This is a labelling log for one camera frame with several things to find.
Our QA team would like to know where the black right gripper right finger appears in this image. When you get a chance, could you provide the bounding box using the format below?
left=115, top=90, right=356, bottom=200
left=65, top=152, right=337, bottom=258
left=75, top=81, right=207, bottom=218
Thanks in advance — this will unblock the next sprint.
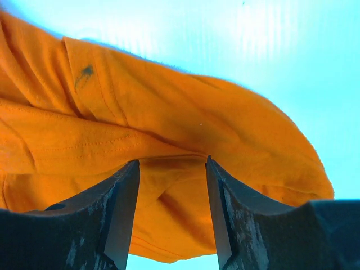
left=205, top=158, right=359, bottom=270

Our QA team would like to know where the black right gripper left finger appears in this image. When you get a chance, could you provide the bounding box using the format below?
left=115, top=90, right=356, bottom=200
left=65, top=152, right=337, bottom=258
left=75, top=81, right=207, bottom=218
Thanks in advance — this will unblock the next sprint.
left=1, top=160, right=140, bottom=269

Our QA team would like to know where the orange t shirt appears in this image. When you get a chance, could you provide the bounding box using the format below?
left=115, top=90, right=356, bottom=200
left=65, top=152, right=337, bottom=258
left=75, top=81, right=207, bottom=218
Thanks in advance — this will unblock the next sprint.
left=1, top=12, right=334, bottom=263

